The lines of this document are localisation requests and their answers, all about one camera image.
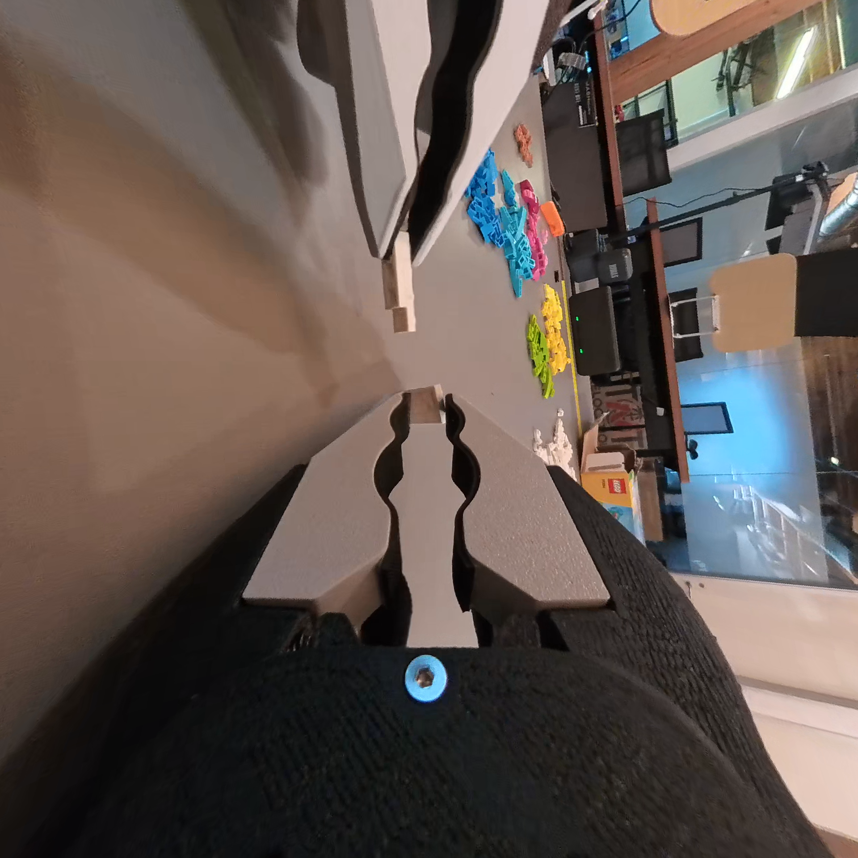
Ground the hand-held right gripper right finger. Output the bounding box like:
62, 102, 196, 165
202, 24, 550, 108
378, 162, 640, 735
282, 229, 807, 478
444, 393, 612, 632

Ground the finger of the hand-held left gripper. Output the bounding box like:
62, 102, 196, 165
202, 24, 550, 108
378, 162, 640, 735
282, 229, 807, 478
333, 0, 465, 262
408, 0, 552, 269

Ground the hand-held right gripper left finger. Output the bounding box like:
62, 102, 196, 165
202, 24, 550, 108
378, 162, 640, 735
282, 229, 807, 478
243, 391, 411, 632

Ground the white stepped lego assembly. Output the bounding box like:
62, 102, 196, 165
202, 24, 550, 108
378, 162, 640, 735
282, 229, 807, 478
381, 236, 418, 334

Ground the white lego brick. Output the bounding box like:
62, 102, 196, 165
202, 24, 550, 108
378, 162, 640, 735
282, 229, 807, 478
408, 385, 445, 427

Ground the pile of white lego pieces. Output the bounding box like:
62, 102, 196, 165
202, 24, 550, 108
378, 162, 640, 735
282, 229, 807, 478
533, 409, 579, 481

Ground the yellow lego set box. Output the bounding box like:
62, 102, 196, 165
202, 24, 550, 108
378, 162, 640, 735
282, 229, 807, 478
579, 421, 646, 544

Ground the pile of blue lego pieces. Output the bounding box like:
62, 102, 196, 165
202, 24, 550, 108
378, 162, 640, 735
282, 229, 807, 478
466, 149, 510, 245

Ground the pile of pink lego pieces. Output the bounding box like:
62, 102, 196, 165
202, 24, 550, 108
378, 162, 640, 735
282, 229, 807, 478
519, 180, 552, 279

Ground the pile of turquoise lego pieces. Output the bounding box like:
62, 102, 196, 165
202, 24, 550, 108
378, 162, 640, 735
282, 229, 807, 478
499, 171, 547, 297

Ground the pile of lime lego pieces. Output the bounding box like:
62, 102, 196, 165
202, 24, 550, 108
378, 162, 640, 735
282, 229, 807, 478
526, 315, 556, 400

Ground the pile of yellow lego pieces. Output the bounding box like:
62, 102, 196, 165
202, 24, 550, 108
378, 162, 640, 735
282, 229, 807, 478
542, 285, 572, 374

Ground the black flat device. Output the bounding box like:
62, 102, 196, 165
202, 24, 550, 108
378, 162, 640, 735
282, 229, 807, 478
542, 79, 610, 233

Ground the black mesh chair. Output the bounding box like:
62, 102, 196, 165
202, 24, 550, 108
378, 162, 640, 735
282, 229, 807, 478
615, 110, 673, 197

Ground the tan table with sticker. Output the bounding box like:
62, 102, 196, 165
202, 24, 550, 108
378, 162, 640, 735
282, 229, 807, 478
650, 0, 827, 36

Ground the yellow tape strip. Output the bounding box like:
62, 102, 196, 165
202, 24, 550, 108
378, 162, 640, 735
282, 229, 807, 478
566, 265, 584, 433

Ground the black box with green lights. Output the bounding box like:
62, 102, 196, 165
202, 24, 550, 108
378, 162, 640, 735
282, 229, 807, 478
568, 287, 622, 375

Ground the wood-edged desk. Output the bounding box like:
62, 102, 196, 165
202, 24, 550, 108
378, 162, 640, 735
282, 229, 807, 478
593, 13, 691, 484

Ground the tan rounded board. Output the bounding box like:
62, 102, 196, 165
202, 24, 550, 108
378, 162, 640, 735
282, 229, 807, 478
709, 253, 799, 353

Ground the black square panel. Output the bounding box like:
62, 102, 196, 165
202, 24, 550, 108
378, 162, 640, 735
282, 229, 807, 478
794, 249, 858, 337

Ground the black camera boom stand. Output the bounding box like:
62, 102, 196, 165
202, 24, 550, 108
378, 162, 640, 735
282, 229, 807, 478
623, 161, 833, 244

